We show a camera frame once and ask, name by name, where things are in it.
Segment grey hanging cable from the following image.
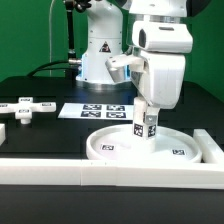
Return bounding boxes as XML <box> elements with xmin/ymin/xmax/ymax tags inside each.
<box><xmin>48</xmin><ymin>0</ymin><xmax>58</xmax><ymax>78</ymax></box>

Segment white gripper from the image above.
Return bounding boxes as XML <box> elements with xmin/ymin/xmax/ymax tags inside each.
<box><xmin>129</xmin><ymin>50</ymin><xmax>186</xmax><ymax>126</ymax></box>

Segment white front fence bar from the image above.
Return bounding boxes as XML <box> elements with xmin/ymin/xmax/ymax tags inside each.
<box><xmin>0</xmin><ymin>158</ymin><xmax>224</xmax><ymax>190</ymax></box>

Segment black camera stand pole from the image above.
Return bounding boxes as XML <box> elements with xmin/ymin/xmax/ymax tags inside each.
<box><xmin>63</xmin><ymin>0</ymin><xmax>91</xmax><ymax>65</ymax></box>

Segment white marker sheet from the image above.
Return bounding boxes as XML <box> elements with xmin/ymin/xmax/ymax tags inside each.
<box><xmin>59</xmin><ymin>103</ymin><xmax>133</xmax><ymax>120</ymax></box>

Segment white cross-shaped table base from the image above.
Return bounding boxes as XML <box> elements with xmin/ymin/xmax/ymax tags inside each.
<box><xmin>0</xmin><ymin>97</ymin><xmax>56</xmax><ymax>124</ymax></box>

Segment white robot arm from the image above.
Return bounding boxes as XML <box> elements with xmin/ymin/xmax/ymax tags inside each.
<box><xmin>77</xmin><ymin>0</ymin><xmax>210</xmax><ymax>128</ymax></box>

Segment white left fence block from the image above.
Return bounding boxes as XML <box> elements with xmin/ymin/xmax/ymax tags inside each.
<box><xmin>0</xmin><ymin>123</ymin><xmax>6</xmax><ymax>146</ymax></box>

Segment white right fence bar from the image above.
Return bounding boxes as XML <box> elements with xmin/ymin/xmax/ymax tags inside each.
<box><xmin>193</xmin><ymin>129</ymin><xmax>224</xmax><ymax>165</ymax></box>

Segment white round table top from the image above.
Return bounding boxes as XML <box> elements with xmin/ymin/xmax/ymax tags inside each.
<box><xmin>86</xmin><ymin>124</ymin><xmax>202</xmax><ymax>164</ymax></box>

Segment white fence bar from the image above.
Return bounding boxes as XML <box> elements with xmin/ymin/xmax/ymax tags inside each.
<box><xmin>193</xmin><ymin>129</ymin><xmax>224</xmax><ymax>165</ymax></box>
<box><xmin>0</xmin><ymin>158</ymin><xmax>224</xmax><ymax>190</ymax></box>

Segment black cables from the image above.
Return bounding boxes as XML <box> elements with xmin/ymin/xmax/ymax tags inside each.
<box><xmin>26</xmin><ymin>59</ymin><xmax>82</xmax><ymax>78</ymax></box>

